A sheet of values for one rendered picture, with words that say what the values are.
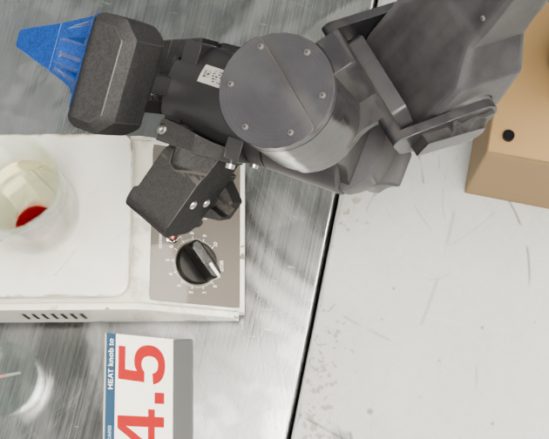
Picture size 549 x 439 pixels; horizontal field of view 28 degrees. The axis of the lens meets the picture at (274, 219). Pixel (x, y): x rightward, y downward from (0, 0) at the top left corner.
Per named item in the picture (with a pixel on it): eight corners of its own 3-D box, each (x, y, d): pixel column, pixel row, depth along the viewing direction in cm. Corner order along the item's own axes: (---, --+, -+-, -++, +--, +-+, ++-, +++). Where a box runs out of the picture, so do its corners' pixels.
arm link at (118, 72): (233, 52, 53) (197, 173, 54) (349, 81, 70) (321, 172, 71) (91, 7, 56) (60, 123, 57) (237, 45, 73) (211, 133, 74)
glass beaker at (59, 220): (-1, 169, 78) (-35, 129, 70) (88, 174, 78) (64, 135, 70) (-13, 265, 77) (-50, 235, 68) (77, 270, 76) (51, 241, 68)
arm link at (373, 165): (428, 130, 64) (398, 89, 56) (394, 220, 64) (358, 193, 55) (322, 96, 67) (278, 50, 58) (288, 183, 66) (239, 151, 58)
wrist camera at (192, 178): (235, 143, 60) (202, 258, 61) (279, 144, 67) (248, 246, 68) (140, 111, 61) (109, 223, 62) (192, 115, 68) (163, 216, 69)
